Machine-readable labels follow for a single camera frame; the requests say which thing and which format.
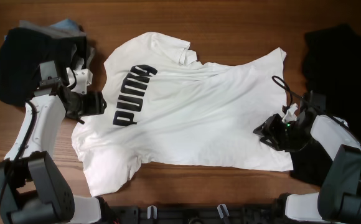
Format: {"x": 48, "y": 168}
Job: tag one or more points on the blue folded garment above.
{"x": 66, "y": 28}

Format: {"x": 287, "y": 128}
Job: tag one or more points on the black folded garment on stack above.
{"x": 20, "y": 57}

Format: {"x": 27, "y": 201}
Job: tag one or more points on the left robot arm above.
{"x": 32, "y": 189}

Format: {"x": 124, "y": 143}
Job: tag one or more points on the white Puma t-shirt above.
{"x": 164, "y": 105}

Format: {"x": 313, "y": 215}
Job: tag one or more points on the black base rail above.
{"x": 220, "y": 214}

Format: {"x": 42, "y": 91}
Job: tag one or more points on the grey folded garment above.
{"x": 82, "y": 53}

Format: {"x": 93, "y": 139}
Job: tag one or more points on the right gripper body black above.
{"x": 284, "y": 134}

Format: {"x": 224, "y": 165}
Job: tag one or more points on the black garment right side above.
{"x": 332, "y": 67}

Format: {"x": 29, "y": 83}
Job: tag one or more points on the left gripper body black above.
{"x": 86, "y": 104}

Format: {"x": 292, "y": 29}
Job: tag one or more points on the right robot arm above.
{"x": 323, "y": 153}

